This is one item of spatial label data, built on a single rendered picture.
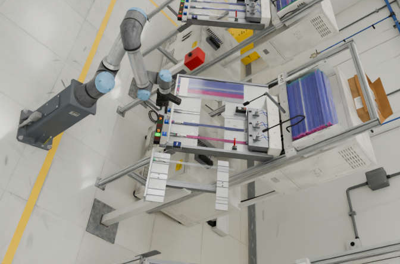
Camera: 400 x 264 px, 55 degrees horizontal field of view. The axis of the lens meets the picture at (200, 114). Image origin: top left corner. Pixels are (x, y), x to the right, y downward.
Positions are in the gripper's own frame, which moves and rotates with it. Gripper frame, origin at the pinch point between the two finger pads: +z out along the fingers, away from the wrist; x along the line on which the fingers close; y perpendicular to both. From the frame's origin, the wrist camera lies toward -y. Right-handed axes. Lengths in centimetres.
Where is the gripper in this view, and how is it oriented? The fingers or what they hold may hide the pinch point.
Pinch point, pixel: (166, 112)
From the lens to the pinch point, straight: 261.2
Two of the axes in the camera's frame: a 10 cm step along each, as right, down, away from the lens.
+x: -0.7, 7.4, -6.7
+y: -9.9, -1.2, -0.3
